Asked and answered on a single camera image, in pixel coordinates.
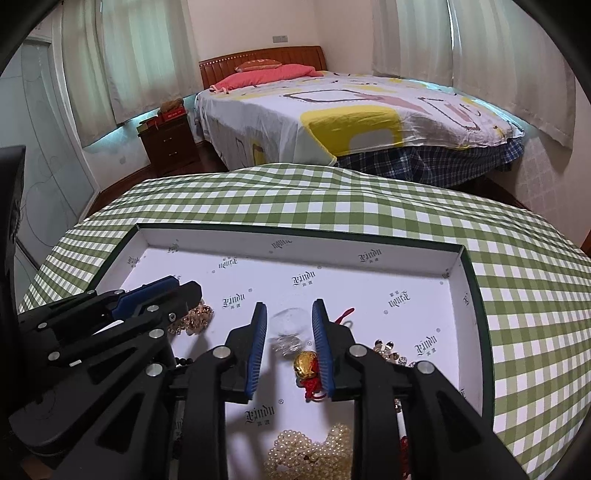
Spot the silver rhinestone brooch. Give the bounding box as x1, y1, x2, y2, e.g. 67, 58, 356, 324
270, 336, 305, 357

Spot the red cord gold charm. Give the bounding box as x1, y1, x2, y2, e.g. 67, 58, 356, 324
292, 351, 331, 403

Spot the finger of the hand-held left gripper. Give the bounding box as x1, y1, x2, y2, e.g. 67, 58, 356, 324
9, 281, 205, 457
17, 276, 182, 344

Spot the white curtain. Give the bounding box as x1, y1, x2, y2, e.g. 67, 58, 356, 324
372, 0, 455, 87
99, 0, 201, 126
60, 0, 118, 148
447, 0, 578, 148

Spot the green checkered tablecloth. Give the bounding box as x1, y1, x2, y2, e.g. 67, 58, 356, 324
16, 164, 591, 480

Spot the gold chain necklace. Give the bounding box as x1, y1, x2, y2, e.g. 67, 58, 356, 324
167, 300, 215, 337

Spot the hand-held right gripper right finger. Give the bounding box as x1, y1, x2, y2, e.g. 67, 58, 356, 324
311, 298, 529, 480

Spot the pink pillow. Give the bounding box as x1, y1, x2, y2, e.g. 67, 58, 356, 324
210, 64, 324, 93

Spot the bed with patterned sheet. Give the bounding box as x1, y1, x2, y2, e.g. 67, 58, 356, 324
194, 45, 527, 185

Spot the green shallow box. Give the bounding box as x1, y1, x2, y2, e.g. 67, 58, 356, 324
85, 223, 498, 480

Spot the translucent white bangle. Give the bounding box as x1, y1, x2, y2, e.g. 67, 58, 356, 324
270, 308, 309, 340

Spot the white pearl bracelet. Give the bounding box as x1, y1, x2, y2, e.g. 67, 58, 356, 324
263, 424, 354, 480

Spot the wooden nightstand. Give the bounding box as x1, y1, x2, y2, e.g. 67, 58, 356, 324
137, 113, 199, 177

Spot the gold pearl flower brooch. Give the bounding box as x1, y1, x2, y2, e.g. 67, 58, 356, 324
372, 339, 419, 367

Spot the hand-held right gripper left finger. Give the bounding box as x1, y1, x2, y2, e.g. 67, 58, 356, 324
51, 301, 269, 480

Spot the brown patterned cushion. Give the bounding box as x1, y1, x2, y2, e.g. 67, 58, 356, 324
235, 59, 282, 73

